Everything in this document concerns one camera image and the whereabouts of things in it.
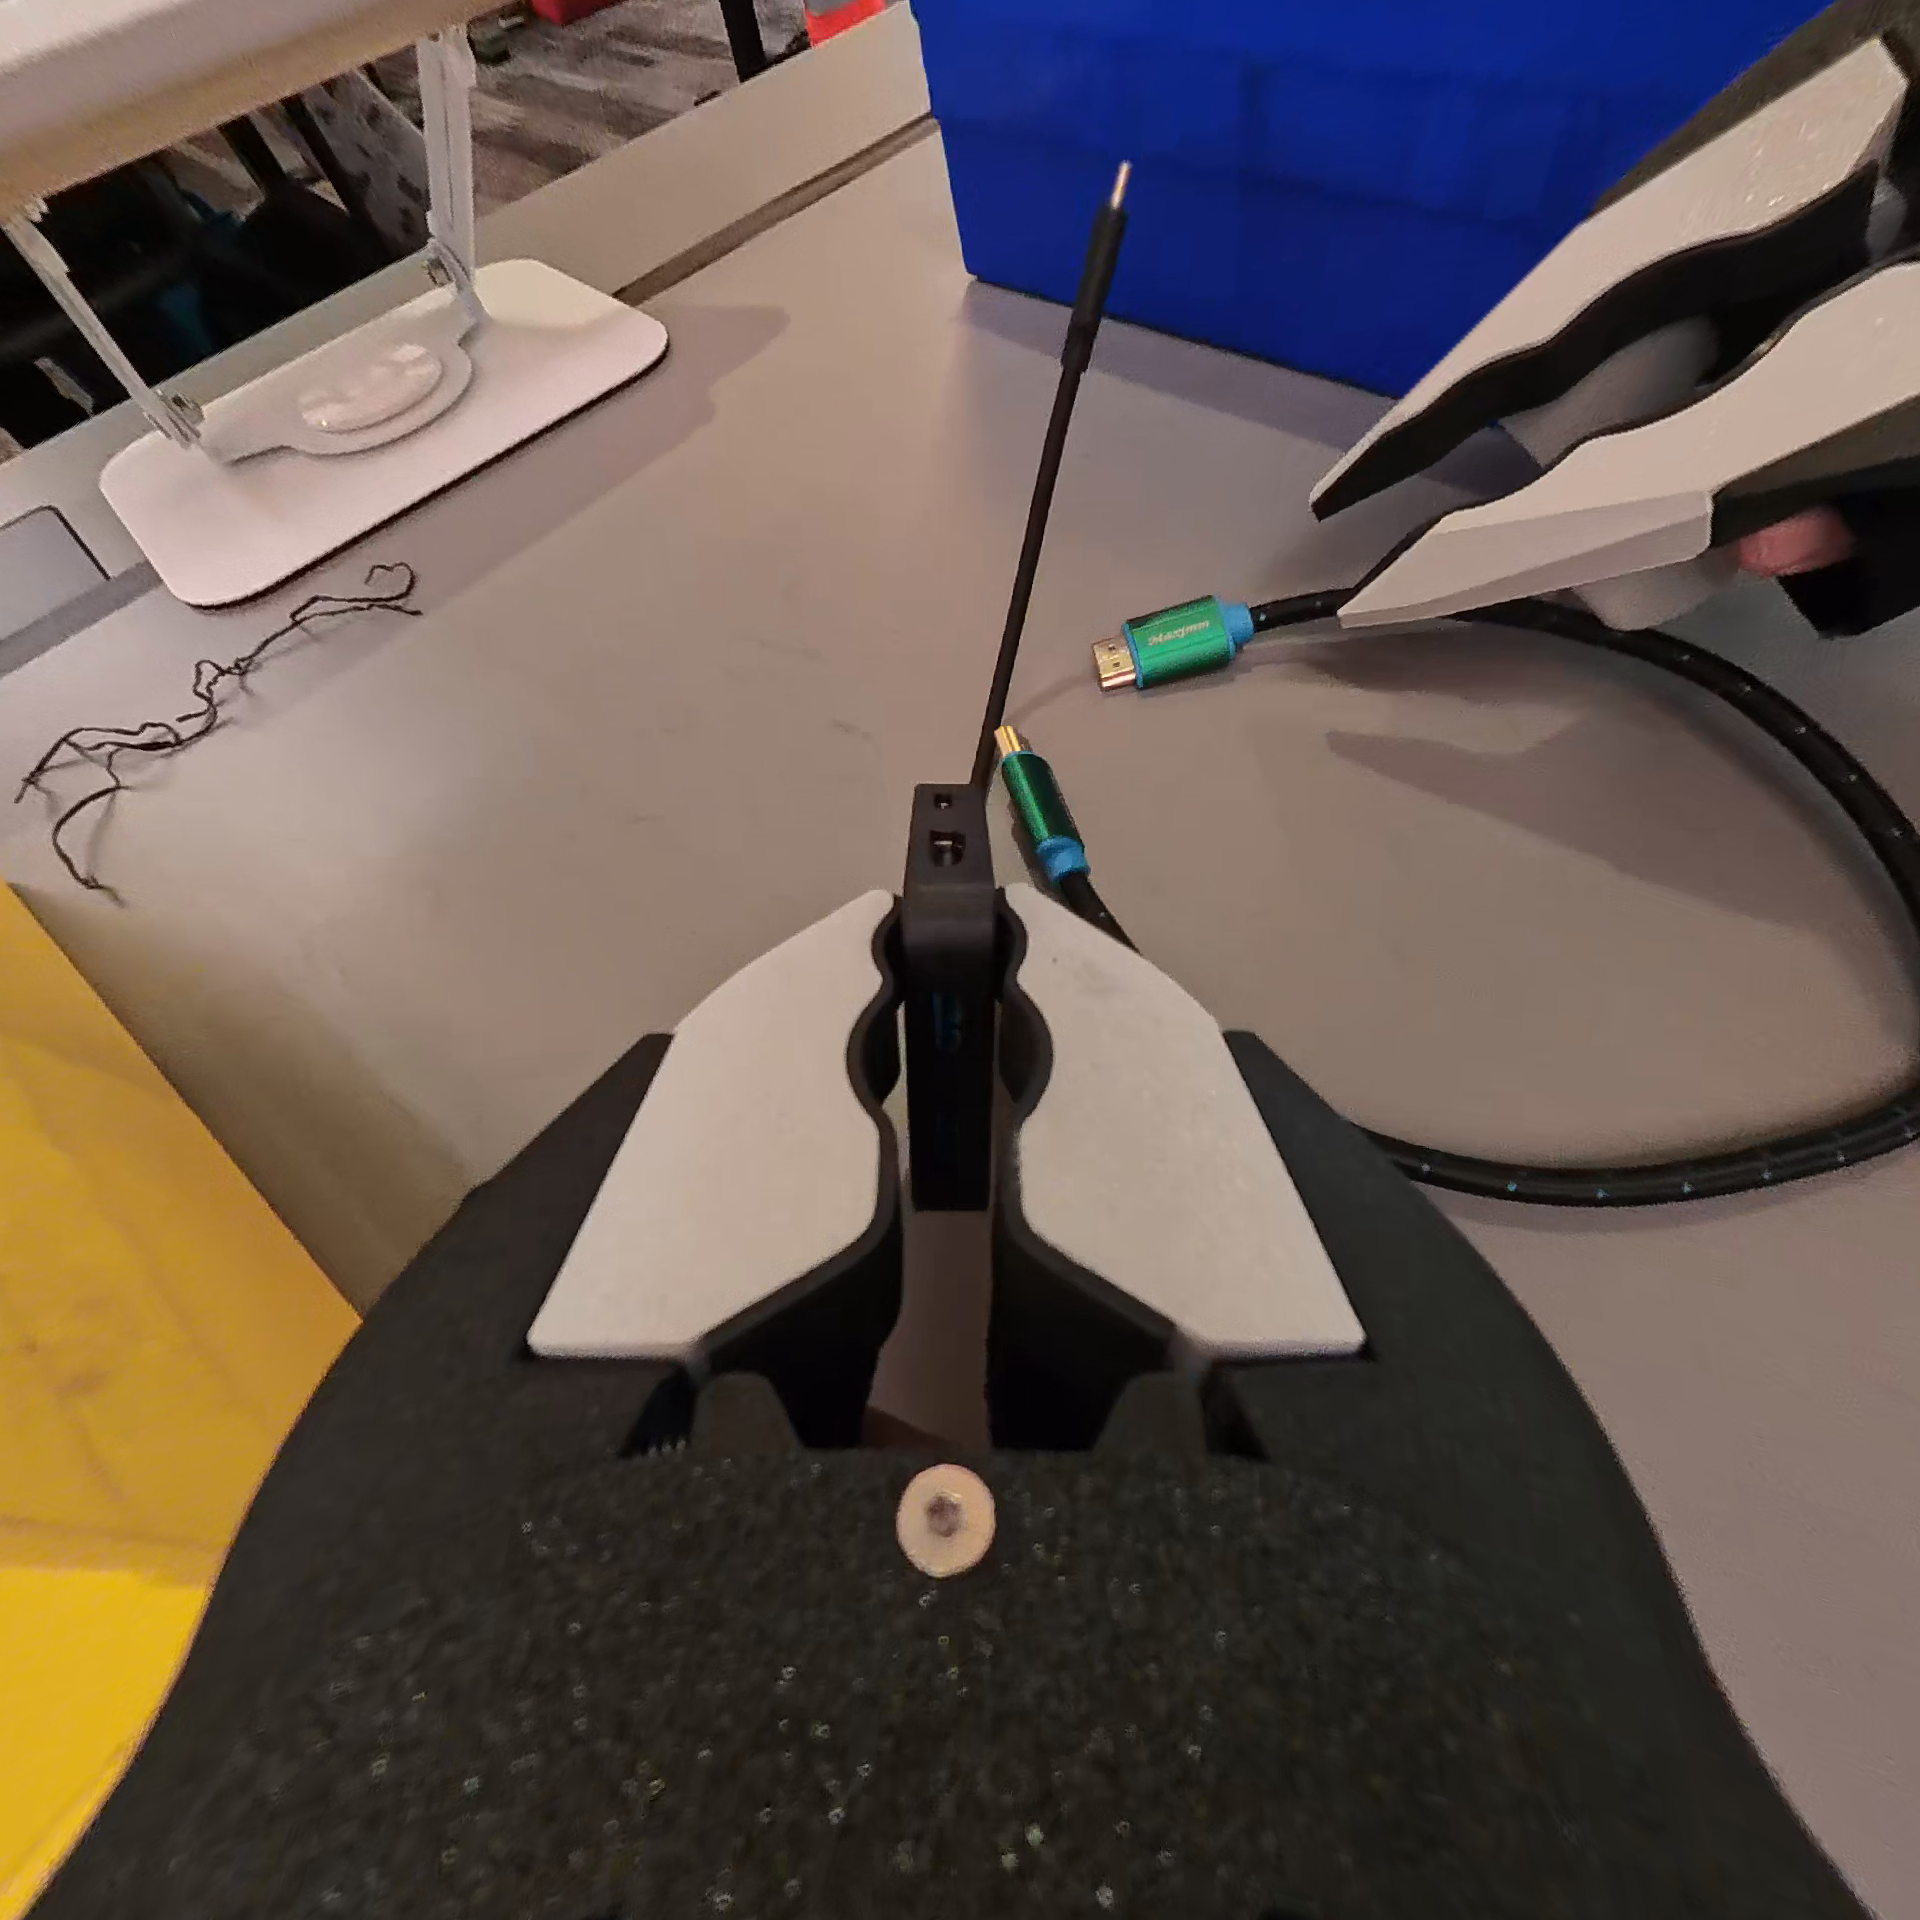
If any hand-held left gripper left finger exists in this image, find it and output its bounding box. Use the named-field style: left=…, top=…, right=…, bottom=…
left=528, top=887, right=902, bottom=1449

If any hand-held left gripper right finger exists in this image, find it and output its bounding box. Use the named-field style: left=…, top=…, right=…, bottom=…
left=992, top=883, right=1368, bottom=1454

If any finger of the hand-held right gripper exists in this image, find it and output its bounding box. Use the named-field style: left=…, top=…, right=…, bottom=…
left=1311, top=36, right=1914, bottom=521
left=1337, top=262, right=1920, bottom=635

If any blue plastic bin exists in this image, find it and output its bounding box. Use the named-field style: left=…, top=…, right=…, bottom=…
left=910, top=0, right=1848, bottom=400

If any black braided hdmi cable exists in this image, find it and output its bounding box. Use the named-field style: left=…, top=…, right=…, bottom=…
left=992, top=596, right=1920, bottom=1205

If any yellow plastic bin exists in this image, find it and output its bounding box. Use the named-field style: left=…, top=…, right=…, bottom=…
left=0, top=883, right=365, bottom=1920

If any thin black usb cable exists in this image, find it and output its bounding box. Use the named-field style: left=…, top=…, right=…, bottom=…
left=966, top=161, right=1138, bottom=789

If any person's right hand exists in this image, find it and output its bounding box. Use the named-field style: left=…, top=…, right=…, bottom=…
left=1732, top=506, right=1858, bottom=581

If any white folding stand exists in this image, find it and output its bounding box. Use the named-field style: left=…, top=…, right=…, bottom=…
left=0, top=0, right=670, bottom=609

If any tangled thin black wire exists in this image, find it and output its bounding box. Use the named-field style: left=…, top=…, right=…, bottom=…
left=13, top=561, right=421, bottom=902

